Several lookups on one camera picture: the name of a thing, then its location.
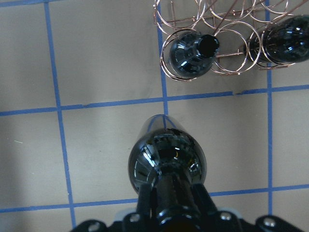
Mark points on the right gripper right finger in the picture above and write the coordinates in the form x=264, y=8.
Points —
x=203, y=200

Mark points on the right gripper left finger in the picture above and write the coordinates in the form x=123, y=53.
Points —
x=144, y=205

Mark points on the dark wine bottle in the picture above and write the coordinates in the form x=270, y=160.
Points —
x=171, y=161

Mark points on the wine bottle in basket left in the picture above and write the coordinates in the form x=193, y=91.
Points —
x=192, y=54

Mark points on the wine bottle in basket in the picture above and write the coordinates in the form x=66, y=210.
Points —
x=192, y=54
x=284, y=42

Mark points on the wine bottle in basket right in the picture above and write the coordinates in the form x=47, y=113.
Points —
x=284, y=42

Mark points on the copper wire wine basket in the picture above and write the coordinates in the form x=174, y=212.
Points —
x=240, y=26

